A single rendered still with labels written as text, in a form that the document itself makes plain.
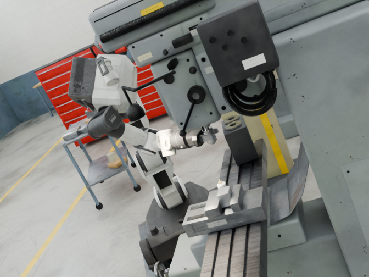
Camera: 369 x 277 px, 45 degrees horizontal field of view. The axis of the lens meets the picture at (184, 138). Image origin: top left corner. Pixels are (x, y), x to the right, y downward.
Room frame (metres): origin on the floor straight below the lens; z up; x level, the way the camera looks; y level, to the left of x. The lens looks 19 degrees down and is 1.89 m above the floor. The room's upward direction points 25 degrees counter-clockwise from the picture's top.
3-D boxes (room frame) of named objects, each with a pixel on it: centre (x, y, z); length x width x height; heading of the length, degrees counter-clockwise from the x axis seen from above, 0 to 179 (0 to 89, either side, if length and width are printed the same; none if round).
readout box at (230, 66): (1.39, -0.28, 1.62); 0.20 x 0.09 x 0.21; 71
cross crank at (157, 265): (1.96, 0.37, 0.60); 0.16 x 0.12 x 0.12; 71
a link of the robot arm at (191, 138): (1.86, -0.03, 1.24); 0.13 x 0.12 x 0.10; 142
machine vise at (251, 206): (1.67, -0.03, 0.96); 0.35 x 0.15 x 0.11; 69
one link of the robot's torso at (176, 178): (2.65, 0.23, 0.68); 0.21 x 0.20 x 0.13; 2
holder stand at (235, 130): (2.21, -0.26, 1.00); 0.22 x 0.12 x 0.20; 171
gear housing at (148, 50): (1.79, -0.14, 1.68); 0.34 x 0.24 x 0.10; 71
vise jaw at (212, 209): (1.68, 0.00, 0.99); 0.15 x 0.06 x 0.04; 159
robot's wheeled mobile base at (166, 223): (2.62, 0.23, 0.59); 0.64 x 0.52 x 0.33; 2
